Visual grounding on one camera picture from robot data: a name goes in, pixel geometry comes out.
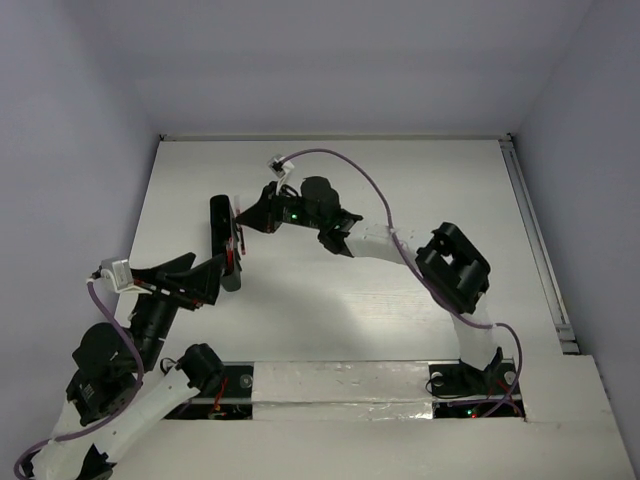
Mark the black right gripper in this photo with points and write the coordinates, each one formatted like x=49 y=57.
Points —
x=262 y=216

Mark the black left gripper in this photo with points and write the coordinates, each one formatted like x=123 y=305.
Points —
x=163 y=286

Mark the clear red gel pen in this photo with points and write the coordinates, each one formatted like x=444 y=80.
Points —
x=230 y=251

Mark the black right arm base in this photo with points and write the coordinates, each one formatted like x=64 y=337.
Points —
x=459 y=391

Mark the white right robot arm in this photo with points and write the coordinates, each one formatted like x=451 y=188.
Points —
x=454 y=272

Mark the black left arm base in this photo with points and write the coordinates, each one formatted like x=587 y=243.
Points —
x=230 y=401

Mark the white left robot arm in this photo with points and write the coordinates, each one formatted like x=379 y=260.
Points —
x=102 y=414

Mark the black stationery container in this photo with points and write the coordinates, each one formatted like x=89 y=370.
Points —
x=223 y=228

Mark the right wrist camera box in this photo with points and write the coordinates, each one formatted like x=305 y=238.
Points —
x=282 y=169

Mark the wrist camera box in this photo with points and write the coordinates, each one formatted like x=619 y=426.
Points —
x=116 y=274
x=282 y=169

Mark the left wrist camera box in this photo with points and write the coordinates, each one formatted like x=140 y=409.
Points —
x=116 y=274

